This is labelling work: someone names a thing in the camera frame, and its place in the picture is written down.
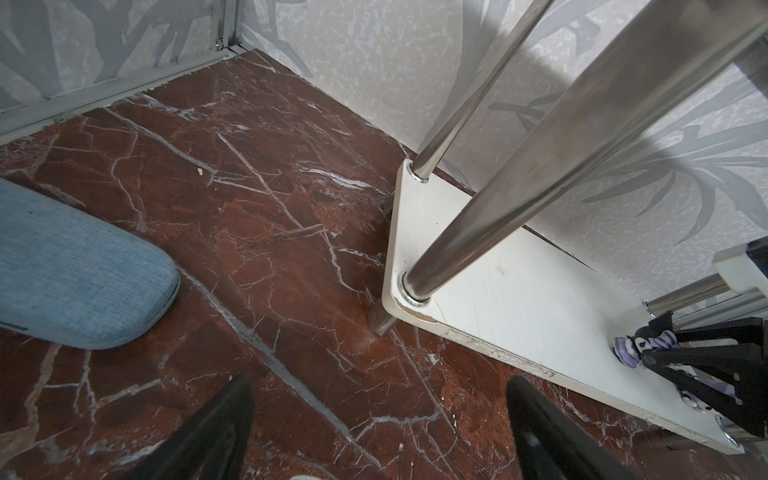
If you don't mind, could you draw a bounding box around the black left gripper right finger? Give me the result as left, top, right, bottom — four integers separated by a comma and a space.
506, 376, 637, 479

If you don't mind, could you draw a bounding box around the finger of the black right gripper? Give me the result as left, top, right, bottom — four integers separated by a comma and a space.
634, 311, 765, 345
641, 344, 767, 438

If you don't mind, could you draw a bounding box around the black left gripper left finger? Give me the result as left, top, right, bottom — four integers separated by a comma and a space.
123, 374, 255, 479

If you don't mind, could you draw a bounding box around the white two-tier shelf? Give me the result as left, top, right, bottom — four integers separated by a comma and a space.
379, 1, 767, 454

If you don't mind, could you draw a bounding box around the blue fabric glasses case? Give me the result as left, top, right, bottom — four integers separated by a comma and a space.
1, 181, 181, 350

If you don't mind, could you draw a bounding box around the dark cartoon figure toy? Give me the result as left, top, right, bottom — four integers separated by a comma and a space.
613, 329, 742, 415

